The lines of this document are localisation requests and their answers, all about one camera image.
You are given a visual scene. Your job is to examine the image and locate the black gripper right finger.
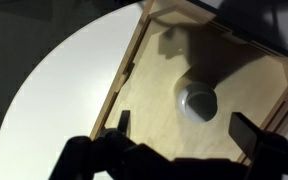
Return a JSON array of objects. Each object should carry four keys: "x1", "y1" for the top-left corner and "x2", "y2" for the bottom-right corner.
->
[{"x1": 227, "y1": 111, "x2": 269, "y2": 162}]

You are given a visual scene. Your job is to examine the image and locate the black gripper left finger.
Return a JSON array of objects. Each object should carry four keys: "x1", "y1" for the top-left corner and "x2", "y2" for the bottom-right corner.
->
[{"x1": 116, "y1": 109, "x2": 132, "y2": 138}]

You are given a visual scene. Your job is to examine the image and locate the white bottle lid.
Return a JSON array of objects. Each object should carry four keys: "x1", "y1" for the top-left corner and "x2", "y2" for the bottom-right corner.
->
[{"x1": 186, "y1": 91, "x2": 218, "y2": 122}]

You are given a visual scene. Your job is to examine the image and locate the wooden slatted tray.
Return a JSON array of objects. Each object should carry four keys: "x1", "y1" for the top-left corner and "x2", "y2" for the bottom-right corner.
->
[{"x1": 89, "y1": 0, "x2": 288, "y2": 168}]

